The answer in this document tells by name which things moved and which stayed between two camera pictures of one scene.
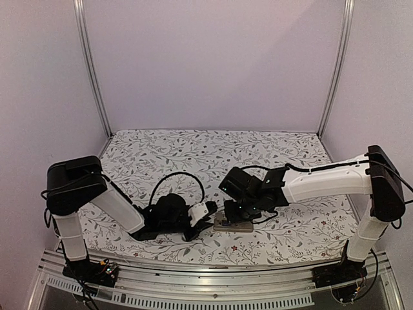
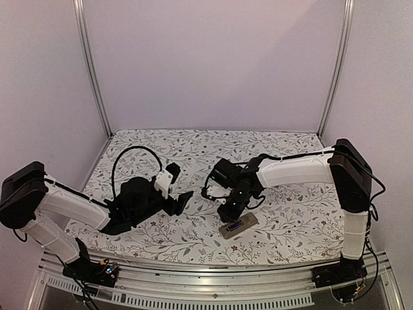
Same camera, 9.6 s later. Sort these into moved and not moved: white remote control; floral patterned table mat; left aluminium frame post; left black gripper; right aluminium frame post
Moved: left black gripper; white remote control
Not moved: floral patterned table mat; left aluminium frame post; right aluminium frame post
